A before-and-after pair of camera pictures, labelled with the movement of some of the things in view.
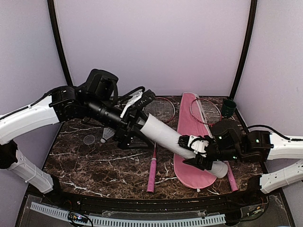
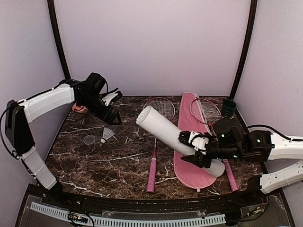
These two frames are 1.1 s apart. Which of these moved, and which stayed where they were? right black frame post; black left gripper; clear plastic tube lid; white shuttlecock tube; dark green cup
Moved: white shuttlecock tube; black left gripper
Stayed: right black frame post; dark green cup; clear plastic tube lid
